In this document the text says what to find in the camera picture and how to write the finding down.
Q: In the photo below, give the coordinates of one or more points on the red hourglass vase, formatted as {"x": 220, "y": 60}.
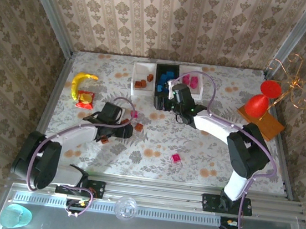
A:
{"x": 257, "y": 105}

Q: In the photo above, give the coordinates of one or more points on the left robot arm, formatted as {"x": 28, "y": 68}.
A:
{"x": 78, "y": 133}

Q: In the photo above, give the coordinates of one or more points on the wooden board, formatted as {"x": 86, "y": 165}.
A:
{"x": 272, "y": 127}

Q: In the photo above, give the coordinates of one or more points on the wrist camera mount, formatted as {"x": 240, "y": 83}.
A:
{"x": 122, "y": 115}
{"x": 170, "y": 84}

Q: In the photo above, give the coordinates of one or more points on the yellow banana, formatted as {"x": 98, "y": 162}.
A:
{"x": 76, "y": 82}

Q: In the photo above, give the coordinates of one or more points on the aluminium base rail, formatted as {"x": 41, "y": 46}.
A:
{"x": 154, "y": 191}

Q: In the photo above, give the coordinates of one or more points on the clear glass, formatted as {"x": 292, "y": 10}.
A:
{"x": 126, "y": 208}

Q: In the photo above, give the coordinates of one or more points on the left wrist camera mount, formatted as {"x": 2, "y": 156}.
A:
{"x": 122, "y": 115}

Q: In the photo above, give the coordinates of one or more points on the floral patterned tablecloth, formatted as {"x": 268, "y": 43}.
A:
{"x": 206, "y": 154}

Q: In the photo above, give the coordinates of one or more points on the pink lego brick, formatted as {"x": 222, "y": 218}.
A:
{"x": 186, "y": 79}
{"x": 134, "y": 114}
{"x": 175, "y": 158}
{"x": 194, "y": 82}

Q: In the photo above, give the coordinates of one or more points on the aluminium frame post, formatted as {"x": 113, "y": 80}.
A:
{"x": 289, "y": 39}
{"x": 49, "y": 9}

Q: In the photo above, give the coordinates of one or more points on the black electronics bracket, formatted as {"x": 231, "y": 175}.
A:
{"x": 228, "y": 224}
{"x": 76, "y": 204}

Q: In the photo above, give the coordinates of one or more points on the red snack packet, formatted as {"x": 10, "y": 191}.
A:
{"x": 84, "y": 104}

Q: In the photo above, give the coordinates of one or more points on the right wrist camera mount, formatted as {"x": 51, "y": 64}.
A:
{"x": 170, "y": 84}

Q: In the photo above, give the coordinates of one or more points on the teal plastic cup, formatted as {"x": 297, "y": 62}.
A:
{"x": 16, "y": 216}

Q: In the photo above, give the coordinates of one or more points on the white plastic bin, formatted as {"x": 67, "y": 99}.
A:
{"x": 141, "y": 71}
{"x": 197, "y": 94}

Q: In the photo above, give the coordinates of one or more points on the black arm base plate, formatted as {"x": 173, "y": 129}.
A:
{"x": 96, "y": 188}
{"x": 210, "y": 202}

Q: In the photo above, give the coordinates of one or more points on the aluminium side rail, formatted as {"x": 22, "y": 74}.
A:
{"x": 57, "y": 89}
{"x": 285, "y": 170}

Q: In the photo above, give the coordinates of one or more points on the black plastic bin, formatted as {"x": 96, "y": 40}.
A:
{"x": 161, "y": 68}

